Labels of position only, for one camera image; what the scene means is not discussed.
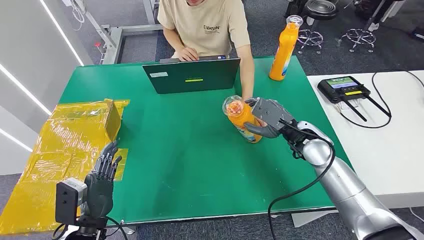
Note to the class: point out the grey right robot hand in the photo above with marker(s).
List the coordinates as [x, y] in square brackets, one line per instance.
[270, 112]

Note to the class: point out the person's left hand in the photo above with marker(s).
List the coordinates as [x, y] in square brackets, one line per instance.
[261, 123]

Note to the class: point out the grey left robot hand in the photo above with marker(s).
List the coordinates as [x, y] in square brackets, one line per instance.
[98, 192]

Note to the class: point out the person's right hand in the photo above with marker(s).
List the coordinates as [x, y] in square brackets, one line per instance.
[188, 54]

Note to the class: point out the orange Tide detergent bottle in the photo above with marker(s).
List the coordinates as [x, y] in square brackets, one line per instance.
[240, 117]

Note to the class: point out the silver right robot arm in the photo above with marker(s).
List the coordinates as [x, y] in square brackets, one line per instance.
[348, 188]

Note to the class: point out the dark green laptop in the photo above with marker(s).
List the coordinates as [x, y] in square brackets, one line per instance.
[195, 78]

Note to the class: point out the person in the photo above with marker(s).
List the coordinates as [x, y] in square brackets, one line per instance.
[205, 30]

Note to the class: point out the yellow taped cardboard box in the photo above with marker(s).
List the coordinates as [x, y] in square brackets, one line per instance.
[63, 149]

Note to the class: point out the black remote controller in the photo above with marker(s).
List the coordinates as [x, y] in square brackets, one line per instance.
[342, 87]

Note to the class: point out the black round stool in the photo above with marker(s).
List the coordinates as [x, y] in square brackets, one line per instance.
[319, 10]

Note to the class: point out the chrome stool base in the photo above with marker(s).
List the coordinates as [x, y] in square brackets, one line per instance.
[359, 36]

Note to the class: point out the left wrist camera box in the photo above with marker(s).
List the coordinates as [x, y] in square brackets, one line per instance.
[66, 200]

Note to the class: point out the grey metal frame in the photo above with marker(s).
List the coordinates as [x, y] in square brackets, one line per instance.
[111, 43]

